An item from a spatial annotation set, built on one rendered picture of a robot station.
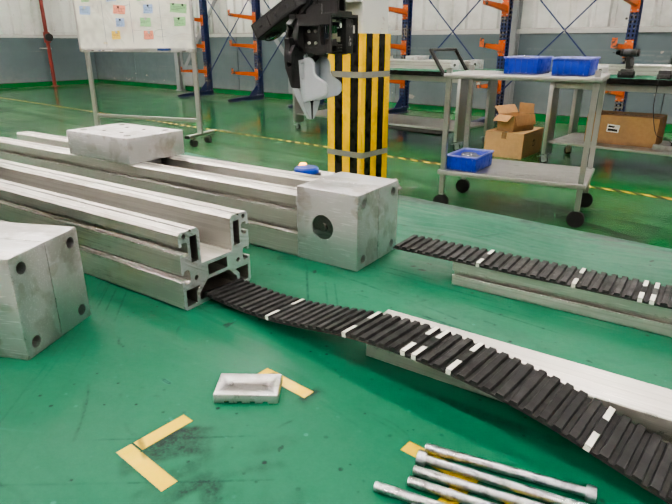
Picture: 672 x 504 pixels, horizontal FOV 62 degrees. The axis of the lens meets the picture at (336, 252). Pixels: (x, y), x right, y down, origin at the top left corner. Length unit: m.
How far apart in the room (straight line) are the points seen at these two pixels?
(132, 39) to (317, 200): 6.08
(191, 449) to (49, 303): 0.22
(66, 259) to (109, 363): 0.12
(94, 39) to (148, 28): 0.74
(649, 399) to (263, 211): 0.49
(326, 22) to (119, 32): 6.03
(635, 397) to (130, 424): 0.36
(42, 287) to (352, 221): 0.33
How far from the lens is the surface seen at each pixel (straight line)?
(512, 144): 5.68
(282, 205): 0.74
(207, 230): 0.65
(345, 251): 0.68
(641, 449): 0.42
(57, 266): 0.58
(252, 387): 0.46
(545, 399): 0.42
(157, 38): 6.51
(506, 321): 0.59
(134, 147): 0.93
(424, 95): 9.48
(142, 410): 0.46
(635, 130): 5.43
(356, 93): 3.95
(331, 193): 0.67
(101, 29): 6.97
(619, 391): 0.45
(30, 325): 0.56
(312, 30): 0.86
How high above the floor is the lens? 1.04
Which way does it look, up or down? 20 degrees down
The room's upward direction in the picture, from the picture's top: straight up
